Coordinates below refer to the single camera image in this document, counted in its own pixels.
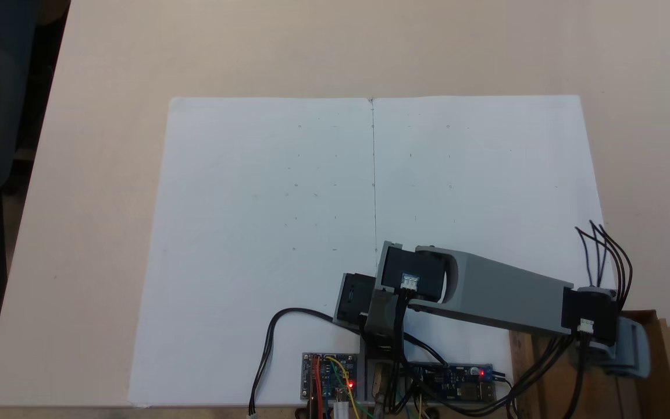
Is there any yellow jumper wire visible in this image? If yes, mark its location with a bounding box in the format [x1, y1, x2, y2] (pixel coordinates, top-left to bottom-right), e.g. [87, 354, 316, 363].
[325, 355, 365, 419]

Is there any camera stand pole with clamp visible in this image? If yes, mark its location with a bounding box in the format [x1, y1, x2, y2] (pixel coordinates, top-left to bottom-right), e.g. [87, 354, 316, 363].
[370, 362, 393, 419]

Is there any circuit board with jumper wires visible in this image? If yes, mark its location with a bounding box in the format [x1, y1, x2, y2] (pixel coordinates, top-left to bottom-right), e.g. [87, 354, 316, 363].
[301, 351, 359, 403]

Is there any red jumper wire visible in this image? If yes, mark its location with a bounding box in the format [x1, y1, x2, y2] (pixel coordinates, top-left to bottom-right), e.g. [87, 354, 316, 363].
[310, 356, 323, 419]

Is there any short black wire loop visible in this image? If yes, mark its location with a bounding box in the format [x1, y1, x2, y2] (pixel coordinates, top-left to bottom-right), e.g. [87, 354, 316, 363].
[575, 219, 633, 310]

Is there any black cable with white plug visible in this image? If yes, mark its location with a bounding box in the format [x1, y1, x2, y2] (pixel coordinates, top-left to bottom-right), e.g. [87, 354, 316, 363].
[247, 308, 365, 418]

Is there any brown cardboard box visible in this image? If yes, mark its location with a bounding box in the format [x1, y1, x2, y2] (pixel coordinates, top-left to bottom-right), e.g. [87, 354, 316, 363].
[508, 310, 670, 419]

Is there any white paper sheet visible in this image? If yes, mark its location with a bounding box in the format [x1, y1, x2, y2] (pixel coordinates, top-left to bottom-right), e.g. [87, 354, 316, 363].
[128, 96, 377, 408]
[372, 94, 621, 408]

